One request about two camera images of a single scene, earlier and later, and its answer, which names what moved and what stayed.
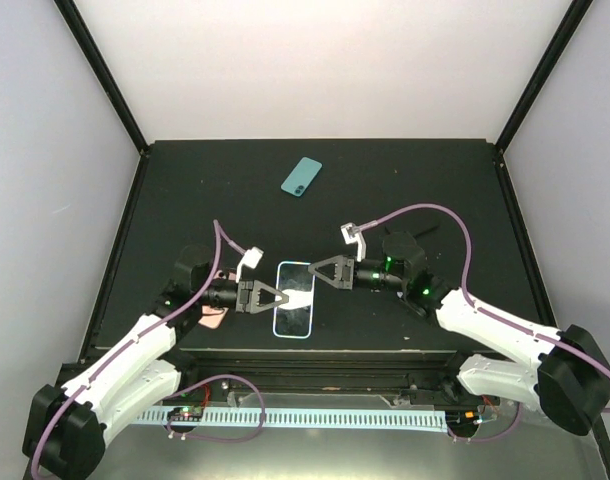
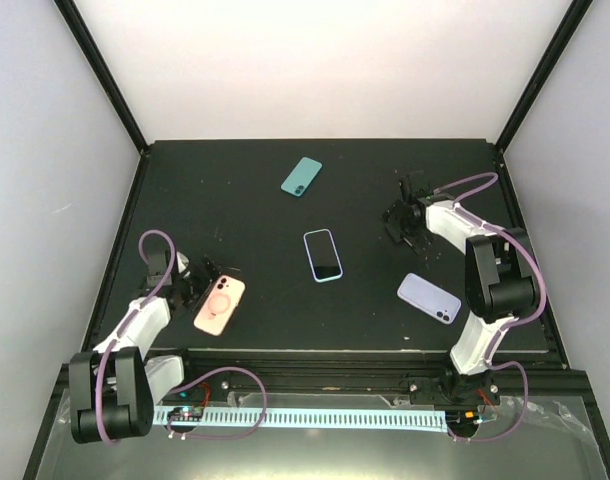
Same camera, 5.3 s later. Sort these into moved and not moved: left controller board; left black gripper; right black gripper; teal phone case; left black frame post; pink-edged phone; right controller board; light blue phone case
Moved: left black gripper; right black gripper; pink-edged phone; light blue phone case
Not moved: left controller board; left black frame post; teal phone case; right controller board
